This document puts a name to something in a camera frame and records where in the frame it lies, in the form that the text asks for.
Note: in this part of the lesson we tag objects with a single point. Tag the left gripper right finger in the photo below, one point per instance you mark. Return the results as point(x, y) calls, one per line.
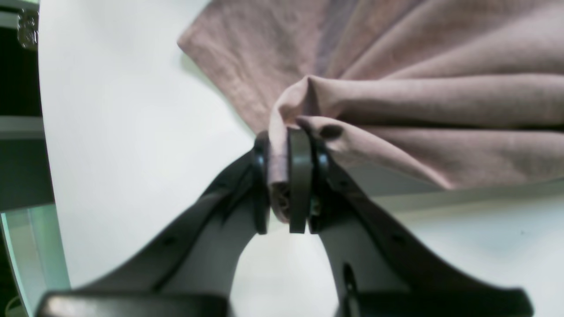
point(379, 267)

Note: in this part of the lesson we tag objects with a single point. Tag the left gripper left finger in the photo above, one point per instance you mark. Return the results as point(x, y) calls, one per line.
point(188, 269)

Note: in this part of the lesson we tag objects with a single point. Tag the dusty pink T-shirt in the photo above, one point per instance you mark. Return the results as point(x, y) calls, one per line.
point(455, 93)

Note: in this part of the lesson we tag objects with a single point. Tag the black equipment case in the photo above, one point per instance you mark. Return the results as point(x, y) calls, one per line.
point(25, 176)

